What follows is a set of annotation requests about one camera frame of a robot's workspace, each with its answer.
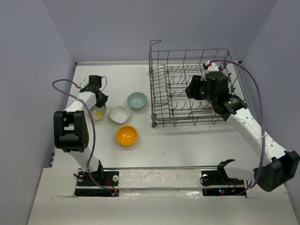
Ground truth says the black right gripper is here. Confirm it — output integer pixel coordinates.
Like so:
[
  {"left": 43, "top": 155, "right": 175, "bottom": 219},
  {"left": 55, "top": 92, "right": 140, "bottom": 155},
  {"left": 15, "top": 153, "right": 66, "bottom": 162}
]
[{"left": 185, "top": 75, "right": 216, "bottom": 105}]

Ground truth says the blue yellow patterned bowl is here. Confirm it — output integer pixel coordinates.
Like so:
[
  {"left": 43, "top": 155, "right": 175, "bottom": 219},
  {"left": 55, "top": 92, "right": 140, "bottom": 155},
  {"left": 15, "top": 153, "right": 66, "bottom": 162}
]
[{"left": 87, "top": 105, "right": 106, "bottom": 121}]

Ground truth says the orange flower patterned bowl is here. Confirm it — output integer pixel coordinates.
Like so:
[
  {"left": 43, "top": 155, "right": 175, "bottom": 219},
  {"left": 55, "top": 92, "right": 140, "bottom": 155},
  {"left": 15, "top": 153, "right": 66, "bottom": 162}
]
[{"left": 202, "top": 100, "right": 213, "bottom": 109}]

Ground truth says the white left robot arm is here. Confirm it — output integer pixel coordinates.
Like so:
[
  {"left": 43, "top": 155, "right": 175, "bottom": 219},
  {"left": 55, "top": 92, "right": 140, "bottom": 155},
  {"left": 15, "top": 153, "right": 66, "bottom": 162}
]
[{"left": 53, "top": 75, "right": 108, "bottom": 185}]

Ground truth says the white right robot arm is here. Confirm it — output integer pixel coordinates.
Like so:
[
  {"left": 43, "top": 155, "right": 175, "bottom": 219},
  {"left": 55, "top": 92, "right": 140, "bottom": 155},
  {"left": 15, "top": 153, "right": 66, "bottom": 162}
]
[{"left": 185, "top": 71, "right": 300, "bottom": 192}]

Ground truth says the white square bowl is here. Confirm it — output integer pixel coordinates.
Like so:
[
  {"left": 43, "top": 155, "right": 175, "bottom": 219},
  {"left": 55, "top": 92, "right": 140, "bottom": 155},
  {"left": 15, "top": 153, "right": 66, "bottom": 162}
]
[{"left": 110, "top": 106, "right": 131, "bottom": 124}]

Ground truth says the teal green bowl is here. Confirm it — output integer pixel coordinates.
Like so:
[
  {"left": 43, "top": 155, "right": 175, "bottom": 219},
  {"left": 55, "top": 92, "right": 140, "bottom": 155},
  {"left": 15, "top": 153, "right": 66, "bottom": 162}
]
[{"left": 127, "top": 92, "right": 148, "bottom": 110}]

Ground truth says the orange yellow bowl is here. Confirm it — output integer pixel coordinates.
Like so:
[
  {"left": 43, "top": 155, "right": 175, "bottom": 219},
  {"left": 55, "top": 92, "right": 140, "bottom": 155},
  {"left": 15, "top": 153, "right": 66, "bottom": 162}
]
[{"left": 116, "top": 126, "right": 138, "bottom": 146}]

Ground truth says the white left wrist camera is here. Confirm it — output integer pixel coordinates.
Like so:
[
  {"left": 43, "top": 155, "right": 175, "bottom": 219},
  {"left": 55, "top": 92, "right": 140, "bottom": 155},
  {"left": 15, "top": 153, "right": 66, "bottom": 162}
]
[{"left": 75, "top": 79, "right": 89, "bottom": 89}]

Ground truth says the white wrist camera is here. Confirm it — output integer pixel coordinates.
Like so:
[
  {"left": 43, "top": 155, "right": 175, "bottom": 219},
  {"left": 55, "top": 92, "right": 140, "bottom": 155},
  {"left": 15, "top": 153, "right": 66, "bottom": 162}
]
[
  {"left": 75, "top": 79, "right": 89, "bottom": 89},
  {"left": 203, "top": 60, "right": 219, "bottom": 74}
]

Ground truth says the grey wire dish rack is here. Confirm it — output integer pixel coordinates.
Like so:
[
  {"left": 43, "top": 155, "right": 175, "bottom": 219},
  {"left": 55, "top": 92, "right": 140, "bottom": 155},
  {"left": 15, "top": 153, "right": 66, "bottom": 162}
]
[{"left": 148, "top": 39, "right": 247, "bottom": 128}]

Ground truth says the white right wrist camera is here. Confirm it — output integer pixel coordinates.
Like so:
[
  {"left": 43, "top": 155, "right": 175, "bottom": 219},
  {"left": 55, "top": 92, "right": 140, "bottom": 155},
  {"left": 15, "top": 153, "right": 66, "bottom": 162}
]
[{"left": 203, "top": 60, "right": 219, "bottom": 74}]

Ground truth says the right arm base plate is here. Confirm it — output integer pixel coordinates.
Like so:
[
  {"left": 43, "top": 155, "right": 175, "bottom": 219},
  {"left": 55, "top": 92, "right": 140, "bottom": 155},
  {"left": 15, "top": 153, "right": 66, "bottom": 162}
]
[{"left": 199, "top": 170, "right": 246, "bottom": 197}]

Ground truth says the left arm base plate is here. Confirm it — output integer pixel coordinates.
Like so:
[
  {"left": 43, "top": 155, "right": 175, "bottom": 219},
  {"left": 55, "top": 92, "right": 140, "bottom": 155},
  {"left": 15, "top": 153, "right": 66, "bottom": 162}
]
[{"left": 73, "top": 170, "right": 120, "bottom": 197}]

